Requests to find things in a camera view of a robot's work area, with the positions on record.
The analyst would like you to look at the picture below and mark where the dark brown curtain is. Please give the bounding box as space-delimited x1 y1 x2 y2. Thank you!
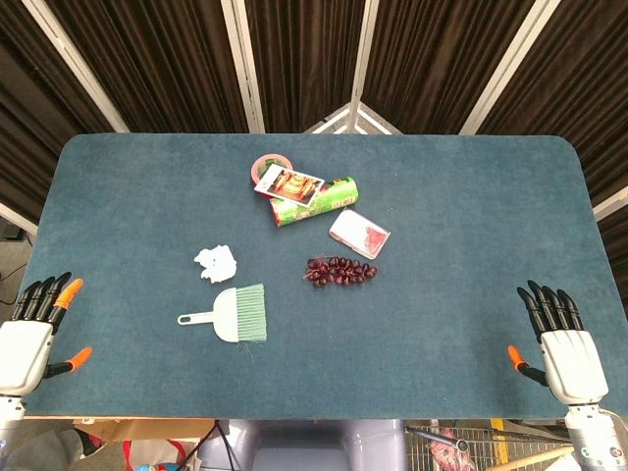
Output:
0 0 628 222

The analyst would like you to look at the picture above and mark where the white and red flat packet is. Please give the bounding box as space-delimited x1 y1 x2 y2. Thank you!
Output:
328 209 393 259

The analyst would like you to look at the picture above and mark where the brown cardboard box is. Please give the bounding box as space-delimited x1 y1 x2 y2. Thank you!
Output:
73 417 216 445

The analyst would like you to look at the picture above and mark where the blue table mat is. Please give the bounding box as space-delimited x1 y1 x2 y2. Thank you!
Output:
0 133 628 421

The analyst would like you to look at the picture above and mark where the bunch of dark red grapes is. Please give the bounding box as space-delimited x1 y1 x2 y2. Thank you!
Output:
301 254 379 288

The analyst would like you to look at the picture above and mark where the white paper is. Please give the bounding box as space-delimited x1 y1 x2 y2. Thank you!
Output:
193 244 239 285

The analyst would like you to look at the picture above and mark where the white metal frame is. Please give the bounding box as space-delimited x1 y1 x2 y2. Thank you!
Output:
0 0 628 236

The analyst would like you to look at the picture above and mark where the lavender robot torso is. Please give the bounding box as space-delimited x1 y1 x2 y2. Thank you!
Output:
198 419 407 471

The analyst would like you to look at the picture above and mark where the metal wire cart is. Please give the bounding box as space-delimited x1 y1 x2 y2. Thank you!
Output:
404 419 575 471

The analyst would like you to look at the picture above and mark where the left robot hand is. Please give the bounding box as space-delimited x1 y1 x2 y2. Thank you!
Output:
0 272 94 397

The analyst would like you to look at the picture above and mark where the white brush with green bristles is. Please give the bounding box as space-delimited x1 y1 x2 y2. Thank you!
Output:
177 283 269 344

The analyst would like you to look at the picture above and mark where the green cylindrical snack can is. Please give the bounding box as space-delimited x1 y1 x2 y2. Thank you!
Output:
269 176 359 230

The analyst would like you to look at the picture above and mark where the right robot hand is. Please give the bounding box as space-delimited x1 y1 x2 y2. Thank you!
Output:
507 280 609 406

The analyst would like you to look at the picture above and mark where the wooden stick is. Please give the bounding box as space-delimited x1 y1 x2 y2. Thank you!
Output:
499 445 575 471

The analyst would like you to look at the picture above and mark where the red and white bag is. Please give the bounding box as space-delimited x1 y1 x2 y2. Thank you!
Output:
122 439 187 471

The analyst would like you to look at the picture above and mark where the pink tape roll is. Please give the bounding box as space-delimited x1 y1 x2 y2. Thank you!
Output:
250 153 294 183

